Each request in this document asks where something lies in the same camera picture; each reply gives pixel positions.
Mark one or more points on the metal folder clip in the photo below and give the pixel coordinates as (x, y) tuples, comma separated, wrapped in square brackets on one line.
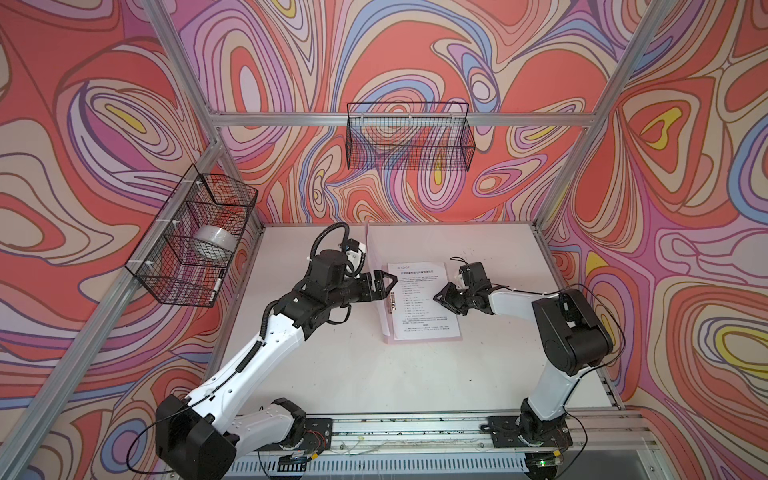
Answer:
[(392, 301)]

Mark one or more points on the black wire basket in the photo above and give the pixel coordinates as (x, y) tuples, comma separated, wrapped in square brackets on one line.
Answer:
[(168, 269), (411, 136)]

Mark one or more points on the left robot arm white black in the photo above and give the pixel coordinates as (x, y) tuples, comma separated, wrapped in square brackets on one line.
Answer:
[(200, 435)]

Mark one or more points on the black wire basket back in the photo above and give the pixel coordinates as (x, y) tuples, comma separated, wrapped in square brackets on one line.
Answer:
[(411, 136)]

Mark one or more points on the white tape roll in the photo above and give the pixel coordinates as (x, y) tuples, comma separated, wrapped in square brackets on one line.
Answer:
[(214, 243)]

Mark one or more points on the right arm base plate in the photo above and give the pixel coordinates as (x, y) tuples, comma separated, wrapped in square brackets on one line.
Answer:
[(527, 431)]

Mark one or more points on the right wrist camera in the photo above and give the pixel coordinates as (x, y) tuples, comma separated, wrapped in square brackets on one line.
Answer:
[(462, 278)]

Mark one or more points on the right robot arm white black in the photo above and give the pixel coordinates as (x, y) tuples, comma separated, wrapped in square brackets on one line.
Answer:
[(573, 338)]

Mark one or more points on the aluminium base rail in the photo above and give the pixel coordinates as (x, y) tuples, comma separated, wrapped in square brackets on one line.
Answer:
[(606, 445)]

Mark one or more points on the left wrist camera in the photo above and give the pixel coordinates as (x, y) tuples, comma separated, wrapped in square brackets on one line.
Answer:
[(353, 248)]

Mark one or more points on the black wire basket left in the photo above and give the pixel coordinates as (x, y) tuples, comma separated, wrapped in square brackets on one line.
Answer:
[(168, 269)]

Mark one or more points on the printed list sheet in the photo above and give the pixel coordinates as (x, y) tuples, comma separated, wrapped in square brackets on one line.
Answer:
[(418, 318)]

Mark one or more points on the pink file folder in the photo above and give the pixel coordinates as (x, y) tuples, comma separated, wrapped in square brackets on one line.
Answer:
[(385, 245)]

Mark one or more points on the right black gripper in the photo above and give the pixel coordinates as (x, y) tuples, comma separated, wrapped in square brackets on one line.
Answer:
[(446, 298)]

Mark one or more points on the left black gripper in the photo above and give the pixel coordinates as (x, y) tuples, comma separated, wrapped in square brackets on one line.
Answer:
[(380, 293)]

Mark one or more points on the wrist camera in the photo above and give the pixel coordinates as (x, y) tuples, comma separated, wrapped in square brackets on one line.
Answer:
[(353, 248), (462, 278)]

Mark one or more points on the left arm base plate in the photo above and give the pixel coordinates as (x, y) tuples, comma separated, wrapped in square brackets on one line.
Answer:
[(313, 435)]

